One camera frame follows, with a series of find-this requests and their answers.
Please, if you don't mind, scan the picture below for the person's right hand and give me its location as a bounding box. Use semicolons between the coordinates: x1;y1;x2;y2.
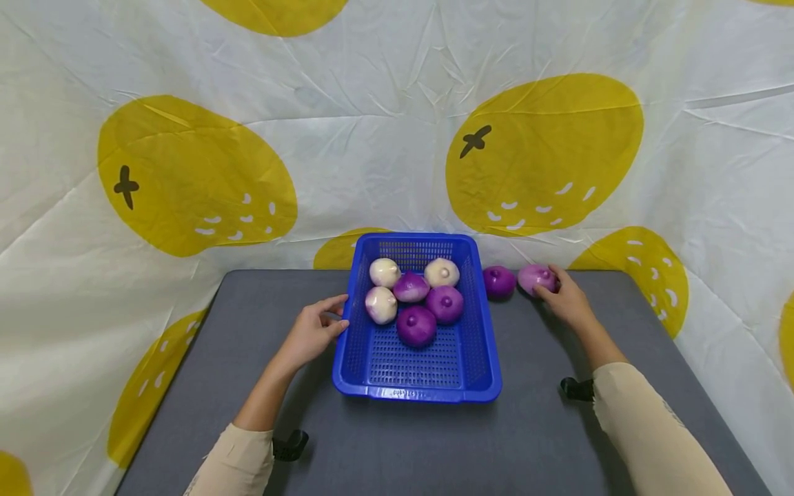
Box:
533;265;600;333

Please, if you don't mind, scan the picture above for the person's left hand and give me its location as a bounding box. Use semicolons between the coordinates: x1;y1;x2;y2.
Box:
276;294;350;375

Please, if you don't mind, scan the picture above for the pale purple onion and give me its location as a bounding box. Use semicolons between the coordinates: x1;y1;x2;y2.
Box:
392;271;431;304
517;264;559;297

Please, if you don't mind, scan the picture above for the person's left forearm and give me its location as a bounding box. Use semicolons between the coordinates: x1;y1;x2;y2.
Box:
183;353;300;496

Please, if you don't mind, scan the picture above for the person's right forearm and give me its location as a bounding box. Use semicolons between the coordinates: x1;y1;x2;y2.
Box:
582;321;734;496

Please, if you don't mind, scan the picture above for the dark purple onion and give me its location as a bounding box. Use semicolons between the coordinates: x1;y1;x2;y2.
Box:
396;305;438;348
425;285;465;325
483;266;517;300

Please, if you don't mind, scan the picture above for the white onion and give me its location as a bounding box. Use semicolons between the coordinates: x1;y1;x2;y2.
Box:
424;258;461;288
365;286;398;326
369;258;403;289

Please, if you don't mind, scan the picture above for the blue plastic basket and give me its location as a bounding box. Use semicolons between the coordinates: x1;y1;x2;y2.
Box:
332;232;503;404

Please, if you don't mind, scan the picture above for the black wrist band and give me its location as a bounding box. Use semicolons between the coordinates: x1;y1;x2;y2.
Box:
560;377;596;403
272;429;310;462

